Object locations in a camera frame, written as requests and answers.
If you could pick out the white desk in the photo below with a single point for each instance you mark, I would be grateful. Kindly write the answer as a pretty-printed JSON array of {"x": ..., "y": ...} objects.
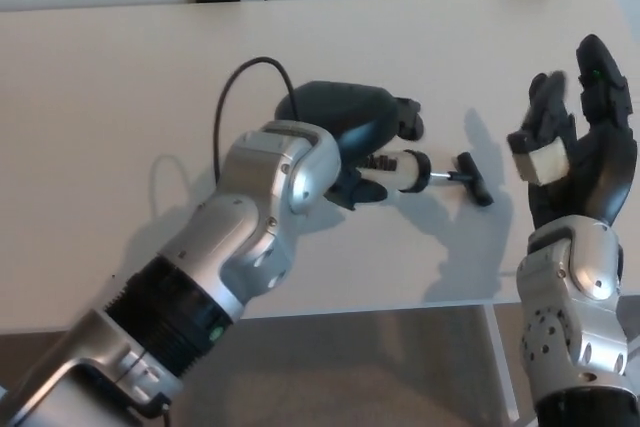
[{"x": 150, "y": 72}]

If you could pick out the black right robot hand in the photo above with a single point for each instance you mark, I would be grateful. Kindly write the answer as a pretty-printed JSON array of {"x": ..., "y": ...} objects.
[{"x": 600, "y": 172}]

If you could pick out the white Franklin air pump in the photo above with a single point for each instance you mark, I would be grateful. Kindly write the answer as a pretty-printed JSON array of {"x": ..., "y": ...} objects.
[{"x": 405, "y": 172}]

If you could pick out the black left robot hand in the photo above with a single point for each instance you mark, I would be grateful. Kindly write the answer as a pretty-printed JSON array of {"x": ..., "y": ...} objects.
[{"x": 345, "y": 107}]

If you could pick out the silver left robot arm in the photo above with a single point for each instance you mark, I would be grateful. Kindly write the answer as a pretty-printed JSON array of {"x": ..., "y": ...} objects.
[{"x": 260, "y": 182}]

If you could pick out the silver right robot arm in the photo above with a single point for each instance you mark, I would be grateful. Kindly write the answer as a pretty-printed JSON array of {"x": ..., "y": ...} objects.
[{"x": 575, "y": 272}]

